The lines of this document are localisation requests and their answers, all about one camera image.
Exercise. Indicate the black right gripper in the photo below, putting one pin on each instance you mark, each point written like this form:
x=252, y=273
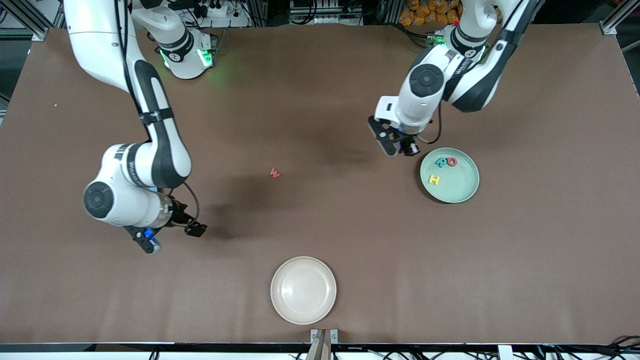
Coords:
x=180, y=216

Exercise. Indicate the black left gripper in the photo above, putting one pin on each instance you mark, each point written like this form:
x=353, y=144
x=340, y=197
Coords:
x=407, y=143

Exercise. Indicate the teal capital letter R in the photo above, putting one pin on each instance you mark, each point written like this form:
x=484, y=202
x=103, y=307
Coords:
x=439, y=161

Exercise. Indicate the yellow capital letter H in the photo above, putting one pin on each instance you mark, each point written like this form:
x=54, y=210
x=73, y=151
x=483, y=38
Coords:
x=434, y=179

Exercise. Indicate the red capital letter Q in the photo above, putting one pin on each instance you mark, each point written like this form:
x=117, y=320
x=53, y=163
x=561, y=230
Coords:
x=448, y=162

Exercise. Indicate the red small letter w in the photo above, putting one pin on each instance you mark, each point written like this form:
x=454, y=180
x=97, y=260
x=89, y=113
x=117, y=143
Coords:
x=274, y=173

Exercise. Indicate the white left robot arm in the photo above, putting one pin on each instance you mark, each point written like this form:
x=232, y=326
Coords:
x=470, y=80

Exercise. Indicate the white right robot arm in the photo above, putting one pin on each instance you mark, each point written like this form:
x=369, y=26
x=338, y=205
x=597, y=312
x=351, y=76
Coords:
x=130, y=200

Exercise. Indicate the green round plate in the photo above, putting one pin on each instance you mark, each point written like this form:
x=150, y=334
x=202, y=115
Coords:
x=457, y=187

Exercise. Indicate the orange bag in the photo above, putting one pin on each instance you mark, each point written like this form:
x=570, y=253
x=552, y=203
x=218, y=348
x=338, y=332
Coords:
x=425, y=15

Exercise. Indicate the beige round plate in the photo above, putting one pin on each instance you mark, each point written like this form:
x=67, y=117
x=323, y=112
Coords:
x=303, y=290

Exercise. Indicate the black equipment rack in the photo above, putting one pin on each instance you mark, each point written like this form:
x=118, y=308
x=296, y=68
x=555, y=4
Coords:
x=325, y=10

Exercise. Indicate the white power strip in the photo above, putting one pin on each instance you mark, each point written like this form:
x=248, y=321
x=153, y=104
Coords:
x=220, y=10

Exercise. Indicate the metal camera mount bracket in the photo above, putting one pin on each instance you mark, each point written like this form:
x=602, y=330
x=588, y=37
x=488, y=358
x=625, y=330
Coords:
x=334, y=336

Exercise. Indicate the aluminium frame profile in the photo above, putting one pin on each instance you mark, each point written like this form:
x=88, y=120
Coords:
x=25, y=20
x=617, y=20

